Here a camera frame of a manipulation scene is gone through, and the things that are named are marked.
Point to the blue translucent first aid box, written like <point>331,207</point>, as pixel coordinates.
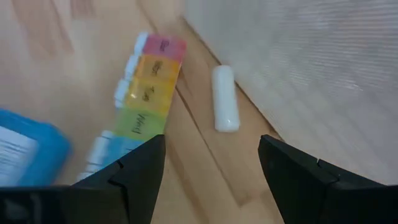
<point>40,146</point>

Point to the rainbow weekly pill organizer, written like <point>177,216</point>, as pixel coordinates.
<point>149,93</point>

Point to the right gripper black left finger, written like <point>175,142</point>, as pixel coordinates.
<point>130,186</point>

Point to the white cylindrical roll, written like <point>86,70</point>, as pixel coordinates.
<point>225,99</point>

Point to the white perforated plastic basket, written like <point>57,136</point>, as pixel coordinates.
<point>311,62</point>

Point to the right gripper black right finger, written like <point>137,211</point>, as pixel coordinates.
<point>311,193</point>

